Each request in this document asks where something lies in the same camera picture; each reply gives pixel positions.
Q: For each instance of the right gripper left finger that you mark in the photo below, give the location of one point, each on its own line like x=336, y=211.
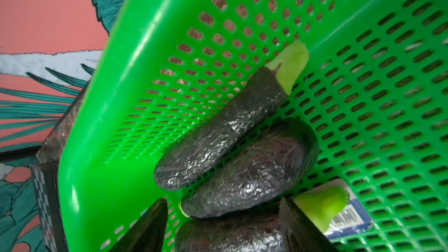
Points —
x=147, y=234

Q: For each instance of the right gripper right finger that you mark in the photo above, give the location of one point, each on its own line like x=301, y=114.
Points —
x=299, y=234

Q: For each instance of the eggplant with green stem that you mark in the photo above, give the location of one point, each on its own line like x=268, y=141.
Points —
x=256, y=231

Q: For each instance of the eggplant in basket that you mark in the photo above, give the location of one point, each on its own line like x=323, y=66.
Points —
x=275, y=163
x=200, y=150

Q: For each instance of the white barcode label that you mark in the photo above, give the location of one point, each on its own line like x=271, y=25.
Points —
x=352, y=220

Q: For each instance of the black white checkerboard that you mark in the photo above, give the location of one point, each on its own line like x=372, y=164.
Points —
x=44, y=178

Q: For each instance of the green plastic basket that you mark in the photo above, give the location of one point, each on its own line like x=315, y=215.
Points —
x=375, y=92

